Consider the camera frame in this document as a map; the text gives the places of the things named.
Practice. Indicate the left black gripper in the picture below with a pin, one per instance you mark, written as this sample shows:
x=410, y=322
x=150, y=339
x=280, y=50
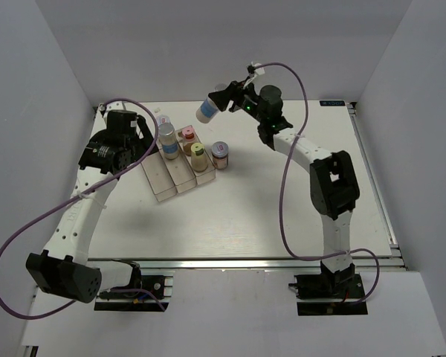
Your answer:
x=143, y=144

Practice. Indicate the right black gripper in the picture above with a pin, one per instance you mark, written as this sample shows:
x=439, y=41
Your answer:
x=233, y=92

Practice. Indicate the silver lid jar blue label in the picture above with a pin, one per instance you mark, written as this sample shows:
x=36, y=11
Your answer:
x=207, y=111

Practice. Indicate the white lid jar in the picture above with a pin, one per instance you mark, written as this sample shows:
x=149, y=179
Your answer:
x=220, y=152
x=162, y=119

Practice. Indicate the pink cap spice bottle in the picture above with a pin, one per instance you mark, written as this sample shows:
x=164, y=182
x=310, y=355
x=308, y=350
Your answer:
x=188, y=139

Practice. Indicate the yellow cap white bottle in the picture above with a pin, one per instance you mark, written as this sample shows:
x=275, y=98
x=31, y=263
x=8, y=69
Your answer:
x=198, y=157

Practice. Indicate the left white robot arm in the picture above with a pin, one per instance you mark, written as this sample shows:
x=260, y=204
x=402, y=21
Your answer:
x=62, y=268

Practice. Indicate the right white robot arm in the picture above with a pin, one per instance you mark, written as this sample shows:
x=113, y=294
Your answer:
x=333, y=185

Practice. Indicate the left clear organizer tray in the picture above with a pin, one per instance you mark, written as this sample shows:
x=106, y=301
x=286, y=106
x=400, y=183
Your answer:
x=158, y=176

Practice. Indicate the right clear organizer tray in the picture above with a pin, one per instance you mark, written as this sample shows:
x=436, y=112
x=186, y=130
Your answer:
x=201, y=177

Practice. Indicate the blue sticker right corner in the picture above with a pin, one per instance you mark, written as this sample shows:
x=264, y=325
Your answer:
x=331, y=103

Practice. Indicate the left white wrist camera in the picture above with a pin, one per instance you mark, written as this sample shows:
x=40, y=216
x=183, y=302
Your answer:
x=102, y=108

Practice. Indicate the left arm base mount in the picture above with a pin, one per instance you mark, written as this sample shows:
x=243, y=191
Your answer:
x=125, y=288

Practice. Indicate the aluminium front rail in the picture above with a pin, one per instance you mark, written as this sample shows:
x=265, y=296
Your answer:
x=360, y=262

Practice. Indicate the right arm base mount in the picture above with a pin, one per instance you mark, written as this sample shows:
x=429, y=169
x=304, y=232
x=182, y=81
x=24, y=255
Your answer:
x=327, y=293

